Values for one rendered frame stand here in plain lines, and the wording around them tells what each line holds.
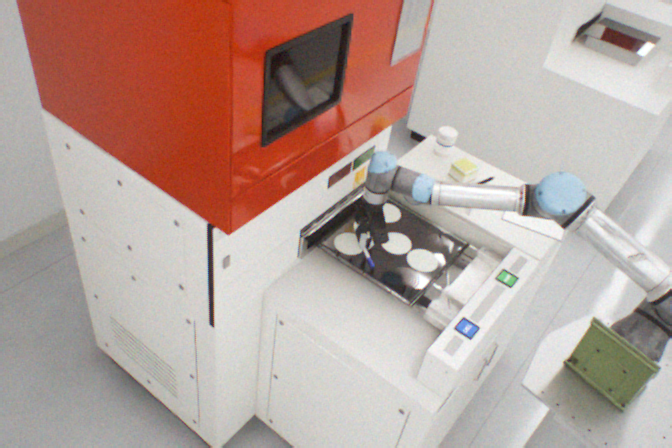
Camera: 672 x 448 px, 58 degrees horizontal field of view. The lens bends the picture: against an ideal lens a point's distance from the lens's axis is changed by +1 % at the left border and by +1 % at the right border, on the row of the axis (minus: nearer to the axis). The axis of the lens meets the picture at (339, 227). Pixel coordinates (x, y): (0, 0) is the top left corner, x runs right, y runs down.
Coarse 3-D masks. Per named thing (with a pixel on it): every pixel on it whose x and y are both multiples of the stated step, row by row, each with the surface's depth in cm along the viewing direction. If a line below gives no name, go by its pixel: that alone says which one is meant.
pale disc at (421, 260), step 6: (414, 252) 197; (420, 252) 198; (426, 252) 198; (408, 258) 195; (414, 258) 195; (420, 258) 196; (426, 258) 196; (432, 258) 196; (414, 264) 193; (420, 264) 194; (426, 264) 194; (432, 264) 194; (420, 270) 192; (426, 270) 192; (432, 270) 192
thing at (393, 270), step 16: (400, 208) 213; (352, 224) 203; (400, 224) 207; (416, 224) 208; (368, 240) 199; (416, 240) 202; (432, 240) 203; (448, 240) 204; (352, 256) 192; (384, 256) 194; (400, 256) 195; (448, 256) 198; (368, 272) 188; (384, 272) 189; (400, 272) 190; (416, 272) 191; (432, 272) 192; (400, 288) 185; (416, 288) 186
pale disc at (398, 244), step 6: (390, 234) 202; (396, 234) 202; (390, 240) 200; (396, 240) 200; (402, 240) 201; (408, 240) 201; (384, 246) 197; (390, 246) 198; (396, 246) 198; (402, 246) 198; (408, 246) 199; (390, 252) 196; (396, 252) 196; (402, 252) 196
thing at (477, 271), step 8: (472, 264) 200; (480, 264) 200; (488, 264) 201; (464, 272) 196; (472, 272) 197; (480, 272) 197; (488, 272) 198; (456, 280) 193; (464, 280) 194; (472, 280) 194; (480, 280) 195; (456, 288) 191; (464, 288) 191; (472, 288) 192; (448, 304) 185; (456, 312) 183; (432, 320) 181; (440, 320) 180; (440, 328) 181
